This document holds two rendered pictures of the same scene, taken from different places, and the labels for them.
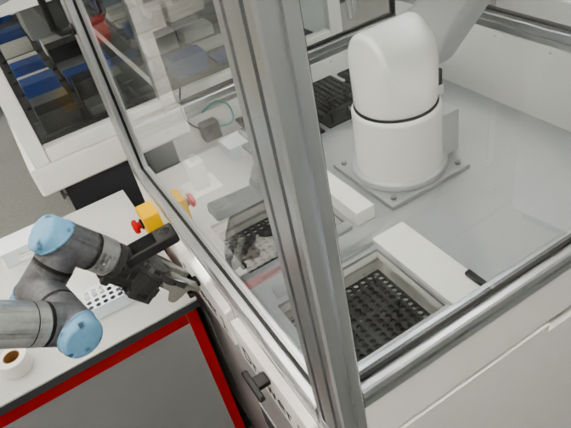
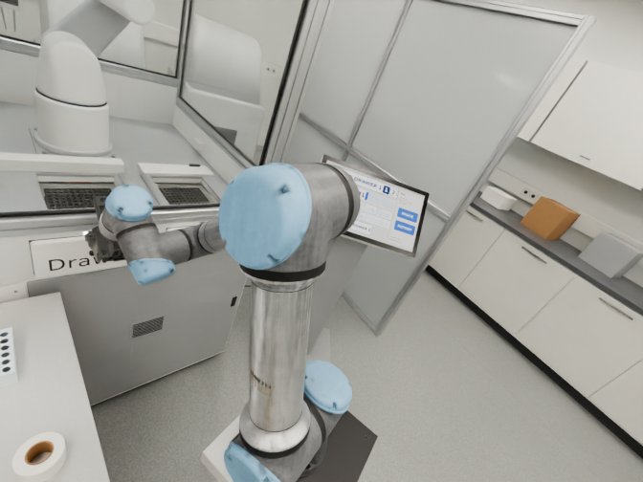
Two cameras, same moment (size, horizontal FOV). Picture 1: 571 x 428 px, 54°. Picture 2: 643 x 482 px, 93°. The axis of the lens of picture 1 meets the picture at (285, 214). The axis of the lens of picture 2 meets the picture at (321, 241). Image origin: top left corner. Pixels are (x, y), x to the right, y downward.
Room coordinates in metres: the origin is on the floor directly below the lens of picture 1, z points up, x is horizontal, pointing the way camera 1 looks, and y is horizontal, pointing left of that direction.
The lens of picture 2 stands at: (0.76, 1.03, 1.54)
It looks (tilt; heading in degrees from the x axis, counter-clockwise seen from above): 30 degrees down; 239
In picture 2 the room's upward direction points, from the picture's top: 24 degrees clockwise
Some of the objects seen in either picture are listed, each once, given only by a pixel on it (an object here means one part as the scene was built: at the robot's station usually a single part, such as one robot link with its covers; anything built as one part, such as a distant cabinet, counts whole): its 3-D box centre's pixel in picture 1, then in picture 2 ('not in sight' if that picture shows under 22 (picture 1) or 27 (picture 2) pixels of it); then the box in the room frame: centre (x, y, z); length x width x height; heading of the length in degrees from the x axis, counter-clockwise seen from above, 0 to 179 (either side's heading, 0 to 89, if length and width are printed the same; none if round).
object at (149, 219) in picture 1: (149, 220); not in sight; (1.22, 0.36, 0.88); 0.07 x 0.05 x 0.07; 23
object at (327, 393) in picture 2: not in sight; (316, 400); (0.45, 0.75, 0.96); 0.13 x 0.12 x 0.14; 36
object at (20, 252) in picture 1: (23, 244); not in sight; (1.36, 0.77, 0.79); 0.13 x 0.09 x 0.05; 112
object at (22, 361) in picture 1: (14, 362); (40, 457); (0.92, 0.69, 0.78); 0.07 x 0.07 x 0.04
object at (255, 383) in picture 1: (258, 382); not in sight; (0.62, 0.11, 0.91); 0.07 x 0.04 x 0.01; 23
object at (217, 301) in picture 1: (205, 288); (102, 251); (0.92, 0.21, 0.87); 0.29 x 0.02 x 0.11; 23
